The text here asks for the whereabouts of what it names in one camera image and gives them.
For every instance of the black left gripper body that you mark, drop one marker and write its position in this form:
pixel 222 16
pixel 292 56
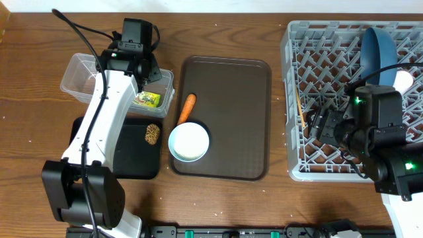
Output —
pixel 153 70

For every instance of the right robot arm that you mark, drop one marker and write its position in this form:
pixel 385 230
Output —
pixel 396 170

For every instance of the brown serving tray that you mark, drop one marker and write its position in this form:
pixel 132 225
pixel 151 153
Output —
pixel 233 105

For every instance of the grey plastic dishwasher rack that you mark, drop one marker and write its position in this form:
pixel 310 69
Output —
pixel 318 58

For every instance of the clear plastic bin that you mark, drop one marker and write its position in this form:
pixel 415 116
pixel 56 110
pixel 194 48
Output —
pixel 79 81

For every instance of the pink cup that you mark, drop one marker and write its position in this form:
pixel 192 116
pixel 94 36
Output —
pixel 403 81

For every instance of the orange carrot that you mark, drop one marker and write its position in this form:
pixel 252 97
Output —
pixel 187 108

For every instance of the dark blue bowl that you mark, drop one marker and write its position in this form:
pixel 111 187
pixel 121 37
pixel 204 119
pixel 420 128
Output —
pixel 378 50

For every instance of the wooden chopstick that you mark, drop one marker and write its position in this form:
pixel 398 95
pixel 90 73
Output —
pixel 300 109

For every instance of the brown mushroom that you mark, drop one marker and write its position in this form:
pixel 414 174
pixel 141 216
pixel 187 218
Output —
pixel 152 134

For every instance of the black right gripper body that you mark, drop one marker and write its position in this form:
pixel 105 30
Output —
pixel 317 122

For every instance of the light blue rice bowl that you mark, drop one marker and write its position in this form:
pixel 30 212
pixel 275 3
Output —
pixel 188 142

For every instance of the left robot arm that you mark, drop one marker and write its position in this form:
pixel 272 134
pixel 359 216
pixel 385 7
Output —
pixel 83 188

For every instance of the yellow green snack packet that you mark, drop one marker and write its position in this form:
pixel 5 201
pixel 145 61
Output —
pixel 147 99

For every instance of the black tray bin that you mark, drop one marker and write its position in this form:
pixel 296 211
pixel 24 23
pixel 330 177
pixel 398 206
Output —
pixel 113 152

